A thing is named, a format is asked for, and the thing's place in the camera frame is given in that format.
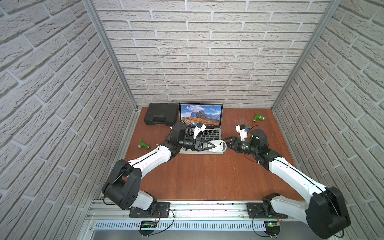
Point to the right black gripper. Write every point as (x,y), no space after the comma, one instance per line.
(234,139)

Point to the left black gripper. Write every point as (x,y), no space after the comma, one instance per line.
(198,145)

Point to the grey wireless mouse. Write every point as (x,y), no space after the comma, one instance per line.
(220,147)

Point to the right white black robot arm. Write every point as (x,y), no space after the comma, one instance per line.
(323,209)

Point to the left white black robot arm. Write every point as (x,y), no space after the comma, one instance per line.
(122,186)

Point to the silver open laptop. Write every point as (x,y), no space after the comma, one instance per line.
(208,114)

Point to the green toy drill right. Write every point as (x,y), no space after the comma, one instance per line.
(258,117)

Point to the green toy drill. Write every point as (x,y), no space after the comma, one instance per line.
(258,117)
(142,144)

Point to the black plastic tool case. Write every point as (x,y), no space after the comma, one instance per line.
(161,114)

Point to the green toy drill left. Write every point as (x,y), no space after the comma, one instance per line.
(142,144)

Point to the right controller board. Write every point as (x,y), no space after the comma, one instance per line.
(272,228)

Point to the controller board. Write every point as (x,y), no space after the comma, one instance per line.
(147,228)
(272,228)

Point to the left controller board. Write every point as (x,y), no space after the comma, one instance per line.
(147,228)

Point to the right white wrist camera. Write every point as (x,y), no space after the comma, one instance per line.
(243,131)

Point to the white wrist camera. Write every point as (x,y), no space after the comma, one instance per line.
(243,131)
(199,127)

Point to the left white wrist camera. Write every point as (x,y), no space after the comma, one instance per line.
(199,127)

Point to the aluminium front rail frame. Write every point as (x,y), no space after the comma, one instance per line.
(183,216)

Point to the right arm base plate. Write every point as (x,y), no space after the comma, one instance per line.
(258,210)

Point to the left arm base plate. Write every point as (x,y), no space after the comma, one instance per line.
(157,210)

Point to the right aluminium corner post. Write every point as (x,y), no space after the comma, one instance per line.
(323,23)

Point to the aluminium corner post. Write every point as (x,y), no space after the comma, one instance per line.
(95,18)
(323,23)

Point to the left aluminium corner post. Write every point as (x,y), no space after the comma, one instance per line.
(95,18)

